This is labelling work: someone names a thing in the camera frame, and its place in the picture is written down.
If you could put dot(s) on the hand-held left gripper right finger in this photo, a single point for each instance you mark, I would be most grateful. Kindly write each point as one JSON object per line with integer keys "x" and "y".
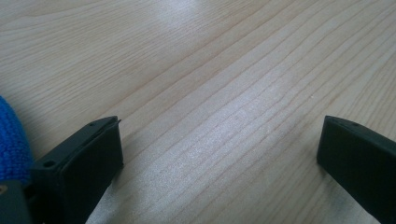
{"x": 361, "y": 155}

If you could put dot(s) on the blue towel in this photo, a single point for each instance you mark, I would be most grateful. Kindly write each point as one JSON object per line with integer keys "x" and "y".
{"x": 12, "y": 143}

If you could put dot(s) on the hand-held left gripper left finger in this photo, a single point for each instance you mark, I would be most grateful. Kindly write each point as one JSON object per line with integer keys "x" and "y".
{"x": 77, "y": 168}

